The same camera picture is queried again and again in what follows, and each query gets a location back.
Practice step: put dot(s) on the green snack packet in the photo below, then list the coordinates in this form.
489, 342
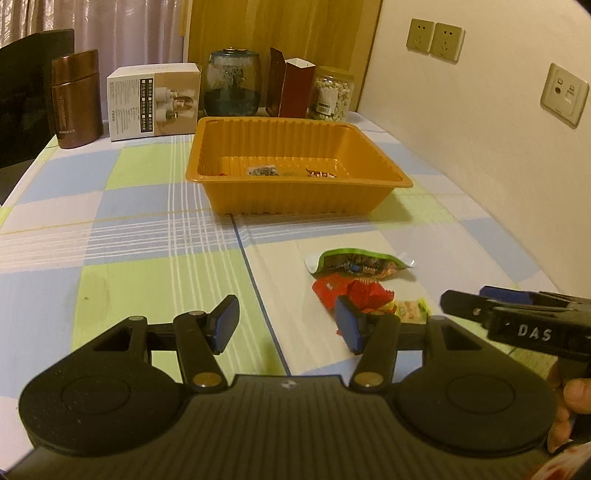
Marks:
360, 265

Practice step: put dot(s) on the dark glass jar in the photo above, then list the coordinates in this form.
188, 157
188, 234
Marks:
232, 85

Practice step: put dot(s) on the large beige wall socket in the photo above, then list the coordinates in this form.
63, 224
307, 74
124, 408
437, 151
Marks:
564, 94

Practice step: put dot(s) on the white cardboard box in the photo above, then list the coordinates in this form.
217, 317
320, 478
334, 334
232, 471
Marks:
152, 101

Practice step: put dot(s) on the clear plastic nut jar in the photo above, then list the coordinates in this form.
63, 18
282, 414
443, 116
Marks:
331, 97

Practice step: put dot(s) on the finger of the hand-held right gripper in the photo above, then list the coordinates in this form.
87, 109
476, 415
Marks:
464, 307
508, 294

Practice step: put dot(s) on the pale pink curtain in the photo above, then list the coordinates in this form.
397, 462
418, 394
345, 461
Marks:
92, 18

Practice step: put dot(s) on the orange-red crinkled snack packet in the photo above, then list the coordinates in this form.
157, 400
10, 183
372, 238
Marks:
369, 295

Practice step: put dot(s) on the grey foil snack packet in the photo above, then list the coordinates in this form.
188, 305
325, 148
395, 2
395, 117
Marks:
263, 171

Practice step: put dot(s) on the red-brown open carton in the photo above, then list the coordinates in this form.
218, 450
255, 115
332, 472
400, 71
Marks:
295, 92

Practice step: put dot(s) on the person's right hand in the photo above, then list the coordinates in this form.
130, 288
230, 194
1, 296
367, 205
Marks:
577, 394

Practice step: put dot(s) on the orange plastic tray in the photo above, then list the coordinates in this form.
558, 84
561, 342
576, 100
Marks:
295, 194

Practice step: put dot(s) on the checked tablecloth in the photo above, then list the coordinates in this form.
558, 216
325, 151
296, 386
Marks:
138, 258

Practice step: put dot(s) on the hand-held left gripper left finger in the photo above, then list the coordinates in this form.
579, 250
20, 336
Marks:
226, 319

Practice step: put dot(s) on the red patterned cloth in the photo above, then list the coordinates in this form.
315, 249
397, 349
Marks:
572, 464

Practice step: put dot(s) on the yellow wooden door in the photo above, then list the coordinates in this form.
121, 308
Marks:
286, 23

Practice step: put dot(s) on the brown metal canister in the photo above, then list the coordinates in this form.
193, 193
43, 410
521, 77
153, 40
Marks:
76, 101

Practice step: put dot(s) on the dark red candy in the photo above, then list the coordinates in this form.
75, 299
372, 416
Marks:
322, 174

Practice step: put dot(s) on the yellow-green snack packet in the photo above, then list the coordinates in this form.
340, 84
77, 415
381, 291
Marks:
411, 308

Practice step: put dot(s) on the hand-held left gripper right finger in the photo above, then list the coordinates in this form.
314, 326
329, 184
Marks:
348, 323

